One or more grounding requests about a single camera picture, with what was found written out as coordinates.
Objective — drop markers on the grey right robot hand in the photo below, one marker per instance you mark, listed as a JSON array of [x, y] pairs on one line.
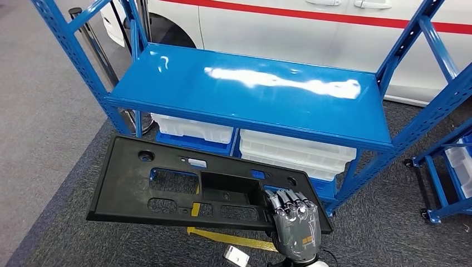
[[297, 232]]

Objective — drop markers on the black plastic panel part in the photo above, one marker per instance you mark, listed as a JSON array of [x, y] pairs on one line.
[[118, 184]]

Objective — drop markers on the blue metal shelf rack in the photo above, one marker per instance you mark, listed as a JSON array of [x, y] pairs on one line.
[[221, 103]]

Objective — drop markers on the blue wheeled metal cart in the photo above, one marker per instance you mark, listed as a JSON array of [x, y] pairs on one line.
[[437, 184]]

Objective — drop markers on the white car with red stripe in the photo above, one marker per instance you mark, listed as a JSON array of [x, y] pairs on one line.
[[276, 37]]

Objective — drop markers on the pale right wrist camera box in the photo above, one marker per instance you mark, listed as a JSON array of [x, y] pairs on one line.
[[236, 257]]

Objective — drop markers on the chrome stanchion post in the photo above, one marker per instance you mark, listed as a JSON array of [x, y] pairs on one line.
[[144, 18], [96, 48]]

